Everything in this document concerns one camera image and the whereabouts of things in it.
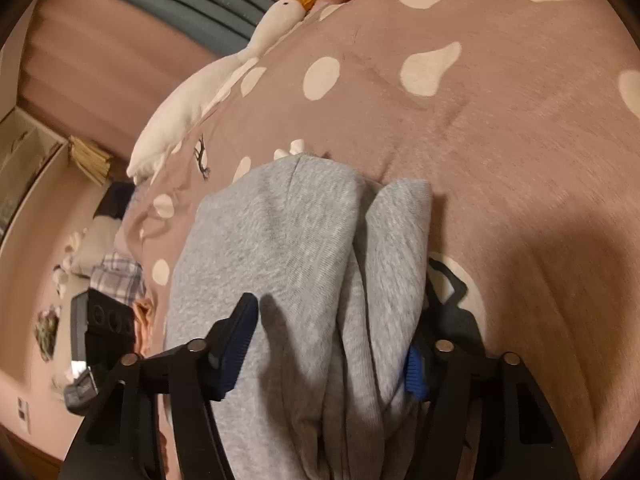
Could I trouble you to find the grey pillow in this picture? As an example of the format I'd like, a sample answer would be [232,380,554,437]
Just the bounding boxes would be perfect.
[70,215,123,276]

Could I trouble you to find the dark cloth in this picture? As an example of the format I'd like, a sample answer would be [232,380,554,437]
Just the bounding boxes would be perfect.
[95,182,136,221]

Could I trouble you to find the stack of books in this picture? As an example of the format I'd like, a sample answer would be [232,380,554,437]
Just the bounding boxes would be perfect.
[67,135,113,186]

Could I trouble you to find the plaid cloth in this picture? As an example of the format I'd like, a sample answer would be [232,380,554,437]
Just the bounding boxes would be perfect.
[90,250,146,306]

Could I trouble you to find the white open shelf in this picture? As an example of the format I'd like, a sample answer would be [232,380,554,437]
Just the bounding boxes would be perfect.
[0,110,68,251]

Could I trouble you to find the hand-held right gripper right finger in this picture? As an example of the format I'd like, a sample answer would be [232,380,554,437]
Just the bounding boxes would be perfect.
[404,327,581,480]

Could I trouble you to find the grey sweatshirt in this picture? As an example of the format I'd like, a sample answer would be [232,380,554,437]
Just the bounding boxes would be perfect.
[162,154,433,480]

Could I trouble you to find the pink curtain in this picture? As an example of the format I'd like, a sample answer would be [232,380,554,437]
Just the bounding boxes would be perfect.
[17,0,241,161]

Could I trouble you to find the pink spotted blanket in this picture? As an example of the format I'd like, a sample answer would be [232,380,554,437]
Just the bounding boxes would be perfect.
[120,0,640,480]

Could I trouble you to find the orange cloth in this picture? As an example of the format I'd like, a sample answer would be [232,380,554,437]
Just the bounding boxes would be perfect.
[132,297,157,356]

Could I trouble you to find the white goose plush toy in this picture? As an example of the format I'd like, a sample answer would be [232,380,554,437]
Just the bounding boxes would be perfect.
[126,0,317,178]

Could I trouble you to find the colourful patterned bag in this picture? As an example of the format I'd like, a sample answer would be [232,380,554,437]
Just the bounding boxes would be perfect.
[34,307,62,361]

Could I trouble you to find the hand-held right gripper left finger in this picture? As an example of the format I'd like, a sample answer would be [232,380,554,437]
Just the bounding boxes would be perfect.
[60,292,260,480]

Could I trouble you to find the small white plush toy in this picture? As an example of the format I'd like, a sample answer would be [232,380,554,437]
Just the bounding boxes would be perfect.
[52,230,81,301]

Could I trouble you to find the brown wooden cabinet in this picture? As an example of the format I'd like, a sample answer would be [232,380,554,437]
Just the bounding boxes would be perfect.
[0,425,66,480]

